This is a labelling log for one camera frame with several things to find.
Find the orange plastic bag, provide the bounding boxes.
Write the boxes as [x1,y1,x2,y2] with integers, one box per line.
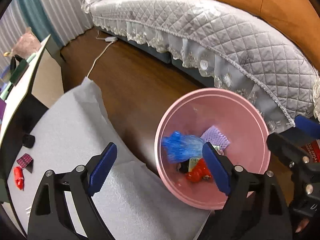
[185,158,212,183]

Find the purple foam net sleeve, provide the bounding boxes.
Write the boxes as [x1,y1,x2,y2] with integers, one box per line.
[200,126,230,151]

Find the blue plastic shoe cover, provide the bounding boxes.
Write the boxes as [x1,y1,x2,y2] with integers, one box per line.
[161,131,204,164]

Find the black pink patterned wrapper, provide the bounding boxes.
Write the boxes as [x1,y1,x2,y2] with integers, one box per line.
[16,153,34,173]

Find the red plastic wrapper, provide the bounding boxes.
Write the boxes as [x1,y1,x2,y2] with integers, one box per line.
[14,166,24,190]

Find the green snack bag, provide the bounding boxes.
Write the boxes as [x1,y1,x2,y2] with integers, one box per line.
[188,158,201,172]

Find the clear plastic film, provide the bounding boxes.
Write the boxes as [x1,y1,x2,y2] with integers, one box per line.
[25,206,32,215]

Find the pink plastic trash bin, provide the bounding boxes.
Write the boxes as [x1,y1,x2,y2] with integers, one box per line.
[154,88,271,210]

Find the person's right hand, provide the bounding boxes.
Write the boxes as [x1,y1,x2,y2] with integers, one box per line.
[295,218,309,233]

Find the red cardboard box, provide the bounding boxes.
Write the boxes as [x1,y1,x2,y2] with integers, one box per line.
[302,139,320,163]

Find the white marble coffee table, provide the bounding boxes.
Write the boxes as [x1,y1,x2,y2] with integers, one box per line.
[1,35,64,140]

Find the grey quilted sofa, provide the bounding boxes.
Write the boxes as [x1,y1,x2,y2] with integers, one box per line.
[81,0,319,132]

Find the near orange cushion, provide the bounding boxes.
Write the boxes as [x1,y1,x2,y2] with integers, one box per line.
[216,0,320,69]

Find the pink woven basket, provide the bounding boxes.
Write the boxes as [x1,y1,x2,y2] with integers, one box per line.
[11,27,41,59]

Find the teal curtain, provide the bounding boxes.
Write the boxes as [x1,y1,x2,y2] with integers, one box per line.
[17,0,63,49]

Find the grey curtains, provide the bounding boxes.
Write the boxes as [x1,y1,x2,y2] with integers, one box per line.
[0,0,131,66]

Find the black strap roll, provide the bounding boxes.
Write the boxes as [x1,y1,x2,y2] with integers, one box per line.
[22,133,36,149]

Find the white power strip cable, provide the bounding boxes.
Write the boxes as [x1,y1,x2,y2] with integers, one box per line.
[86,28,118,79]

